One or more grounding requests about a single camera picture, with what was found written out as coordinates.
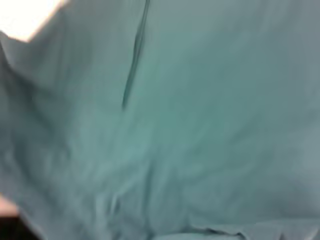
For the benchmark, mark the teal blue shirt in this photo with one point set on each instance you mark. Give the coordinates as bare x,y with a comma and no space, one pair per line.
175,125

